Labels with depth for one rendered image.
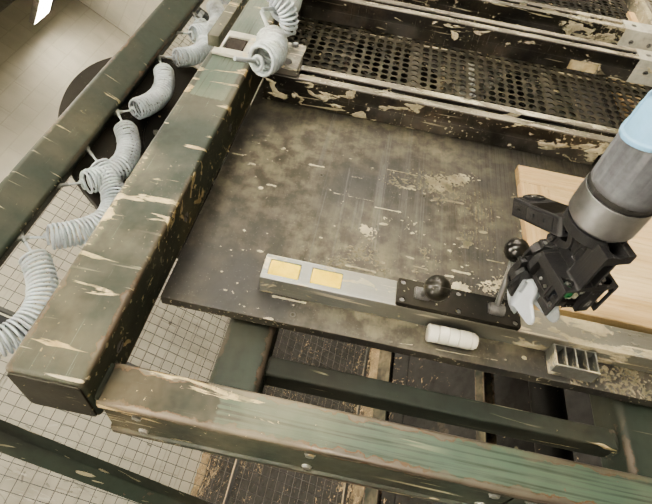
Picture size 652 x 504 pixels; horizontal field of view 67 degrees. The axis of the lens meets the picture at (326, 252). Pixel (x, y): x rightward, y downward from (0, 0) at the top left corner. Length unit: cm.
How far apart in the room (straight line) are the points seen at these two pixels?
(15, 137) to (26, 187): 501
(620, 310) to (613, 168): 48
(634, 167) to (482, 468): 40
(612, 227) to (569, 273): 9
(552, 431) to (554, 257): 35
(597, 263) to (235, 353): 52
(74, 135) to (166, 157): 63
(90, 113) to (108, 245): 83
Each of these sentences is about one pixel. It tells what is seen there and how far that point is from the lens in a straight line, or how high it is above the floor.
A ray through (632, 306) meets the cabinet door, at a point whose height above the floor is 116.
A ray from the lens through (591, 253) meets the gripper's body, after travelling 61.
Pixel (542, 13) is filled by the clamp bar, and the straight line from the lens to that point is 176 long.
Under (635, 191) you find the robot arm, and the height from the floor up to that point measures 157.
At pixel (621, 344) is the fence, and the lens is 93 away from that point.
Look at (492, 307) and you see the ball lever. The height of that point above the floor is 141.
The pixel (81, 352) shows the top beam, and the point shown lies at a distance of 69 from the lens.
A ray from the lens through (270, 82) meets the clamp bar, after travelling 119.
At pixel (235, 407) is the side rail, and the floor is 170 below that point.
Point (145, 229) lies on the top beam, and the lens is 79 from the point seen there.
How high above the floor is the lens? 195
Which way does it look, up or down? 22 degrees down
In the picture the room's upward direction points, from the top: 58 degrees counter-clockwise
